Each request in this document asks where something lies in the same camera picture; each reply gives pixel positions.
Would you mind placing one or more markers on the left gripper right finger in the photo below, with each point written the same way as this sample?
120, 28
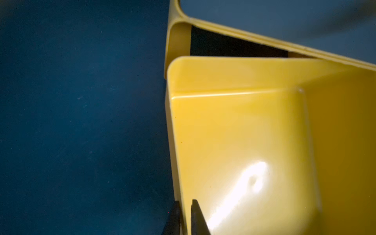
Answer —
198, 223

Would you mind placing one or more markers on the yellow bottom drawer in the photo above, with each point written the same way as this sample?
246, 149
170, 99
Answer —
272, 146

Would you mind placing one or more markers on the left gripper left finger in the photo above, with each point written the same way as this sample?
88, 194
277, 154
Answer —
173, 224

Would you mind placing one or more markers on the yellow drawer cabinet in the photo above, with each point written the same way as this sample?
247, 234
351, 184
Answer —
178, 39

